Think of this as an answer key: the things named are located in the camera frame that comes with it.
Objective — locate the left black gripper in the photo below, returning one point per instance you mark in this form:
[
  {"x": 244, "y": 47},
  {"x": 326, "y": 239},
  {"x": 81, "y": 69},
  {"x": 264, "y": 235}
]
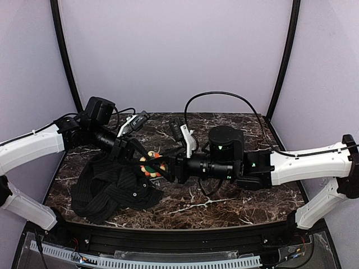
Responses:
[{"x": 120, "y": 147}]

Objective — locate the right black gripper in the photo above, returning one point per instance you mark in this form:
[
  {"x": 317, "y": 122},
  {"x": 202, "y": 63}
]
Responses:
[{"x": 178, "y": 169}]

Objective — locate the flower brooch green orange yellow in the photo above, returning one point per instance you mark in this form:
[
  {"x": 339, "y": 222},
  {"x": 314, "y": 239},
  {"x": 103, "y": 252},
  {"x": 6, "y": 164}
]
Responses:
[{"x": 152, "y": 169}]

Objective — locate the black pinstriped shirt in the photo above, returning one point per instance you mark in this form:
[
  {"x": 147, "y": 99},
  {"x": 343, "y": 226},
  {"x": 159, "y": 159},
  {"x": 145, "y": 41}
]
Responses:
[{"x": 104, "y": 186}]

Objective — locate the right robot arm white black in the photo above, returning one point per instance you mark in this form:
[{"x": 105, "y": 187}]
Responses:
[{"x": 223, "y": 157}]

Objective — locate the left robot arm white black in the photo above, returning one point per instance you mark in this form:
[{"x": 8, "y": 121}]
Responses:
[{"x": 88, "y": 128}]

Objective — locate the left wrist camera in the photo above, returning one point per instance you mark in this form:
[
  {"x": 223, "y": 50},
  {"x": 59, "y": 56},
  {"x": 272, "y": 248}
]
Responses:
[{"x": 133, "y": 124}]

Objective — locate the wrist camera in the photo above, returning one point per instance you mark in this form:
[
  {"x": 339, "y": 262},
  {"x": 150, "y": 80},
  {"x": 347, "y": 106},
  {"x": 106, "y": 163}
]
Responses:
[
  {"x": 133, "y": 124},
  {"x": 183, "y": 134}
]

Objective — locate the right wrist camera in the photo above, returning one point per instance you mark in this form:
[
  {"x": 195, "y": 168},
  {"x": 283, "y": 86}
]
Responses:
[{"x": 183, "y": 134}]

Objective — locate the white slotted cable duct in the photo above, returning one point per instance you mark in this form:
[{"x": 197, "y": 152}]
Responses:
[{"x": 150, "y": 260}]

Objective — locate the left black frame post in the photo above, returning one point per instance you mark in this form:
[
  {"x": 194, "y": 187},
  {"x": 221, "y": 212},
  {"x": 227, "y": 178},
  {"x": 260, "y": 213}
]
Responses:
[{"x": 60, "y": 36}]

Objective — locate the black frame post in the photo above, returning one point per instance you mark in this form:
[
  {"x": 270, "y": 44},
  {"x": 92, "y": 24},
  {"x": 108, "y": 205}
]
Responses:
[
  {"x": 60, "y": 36},
  {"x": 292, "y": 26}
]

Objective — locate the right black frame post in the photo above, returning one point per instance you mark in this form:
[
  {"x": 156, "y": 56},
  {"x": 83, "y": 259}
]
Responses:
[{"x": 292, "y": 26}]

